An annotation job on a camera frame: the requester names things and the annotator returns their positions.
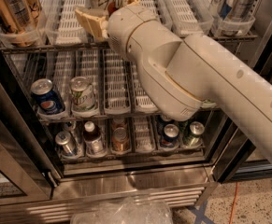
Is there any glass fridge door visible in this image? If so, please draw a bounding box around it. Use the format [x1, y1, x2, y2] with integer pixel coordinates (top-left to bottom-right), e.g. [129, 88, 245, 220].
[0, 50, 60, 206]

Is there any dark bottle white cap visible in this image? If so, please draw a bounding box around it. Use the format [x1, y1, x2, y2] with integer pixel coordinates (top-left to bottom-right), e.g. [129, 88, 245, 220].
[83, 121, 104, 155]

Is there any silver can bottom shelf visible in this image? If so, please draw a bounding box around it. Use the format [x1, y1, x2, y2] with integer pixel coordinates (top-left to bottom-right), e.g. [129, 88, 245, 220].
[55, 131, 77, 156]

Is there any green soda can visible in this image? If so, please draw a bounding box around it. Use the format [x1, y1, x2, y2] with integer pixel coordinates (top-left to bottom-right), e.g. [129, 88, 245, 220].
[202, 100, 217, 108]

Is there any blue silver tall can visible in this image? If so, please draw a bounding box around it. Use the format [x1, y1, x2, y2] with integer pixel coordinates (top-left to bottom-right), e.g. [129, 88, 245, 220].
[208, 0, 255, 37]

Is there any dark blue can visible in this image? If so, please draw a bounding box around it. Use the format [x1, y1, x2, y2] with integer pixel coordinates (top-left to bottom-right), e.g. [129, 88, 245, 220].
[160, 124, 179, 148]

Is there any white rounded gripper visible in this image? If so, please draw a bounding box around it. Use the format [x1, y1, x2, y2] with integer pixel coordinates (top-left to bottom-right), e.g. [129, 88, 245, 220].
[75, 0, 157, 61]

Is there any orange cable on floor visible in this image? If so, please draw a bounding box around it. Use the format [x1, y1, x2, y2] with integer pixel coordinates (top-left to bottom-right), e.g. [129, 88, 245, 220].
[228, 181, 240, 224]

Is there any blue pepsi can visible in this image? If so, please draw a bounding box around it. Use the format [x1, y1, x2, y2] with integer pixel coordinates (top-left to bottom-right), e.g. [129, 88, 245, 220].
[31, 78, 65, 115]

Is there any clear plastic bag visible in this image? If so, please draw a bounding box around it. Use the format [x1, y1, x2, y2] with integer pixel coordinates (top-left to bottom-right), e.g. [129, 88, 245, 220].
[70, 198, 173, 224]

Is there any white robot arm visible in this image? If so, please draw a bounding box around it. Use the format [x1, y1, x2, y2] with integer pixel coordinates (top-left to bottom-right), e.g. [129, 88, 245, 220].
[75, 0, 272, 164]

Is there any stainless steel fridge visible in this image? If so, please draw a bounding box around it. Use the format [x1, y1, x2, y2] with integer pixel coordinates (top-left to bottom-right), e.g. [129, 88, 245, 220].
[0, 0, 272, 224]

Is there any copper brown can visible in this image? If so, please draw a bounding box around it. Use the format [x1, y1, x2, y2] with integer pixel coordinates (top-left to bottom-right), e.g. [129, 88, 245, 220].
[112, 127, 129, 152]

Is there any white green 7up can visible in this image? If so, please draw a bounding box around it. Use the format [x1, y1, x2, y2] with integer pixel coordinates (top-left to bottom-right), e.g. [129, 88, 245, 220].
[69, 77, 95, 112]

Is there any gold can top shelf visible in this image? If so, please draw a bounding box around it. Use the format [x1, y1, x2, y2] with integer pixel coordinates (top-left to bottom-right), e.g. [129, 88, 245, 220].
[0, 0, 42, 47]

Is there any blue tape cross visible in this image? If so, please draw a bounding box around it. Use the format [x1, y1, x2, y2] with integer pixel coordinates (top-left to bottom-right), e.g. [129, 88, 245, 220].
[188, 203, 215, 224]

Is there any green can bottom shelf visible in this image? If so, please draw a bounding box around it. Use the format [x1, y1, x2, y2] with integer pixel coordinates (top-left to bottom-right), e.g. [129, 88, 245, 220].
[182, 121, 205, 147]

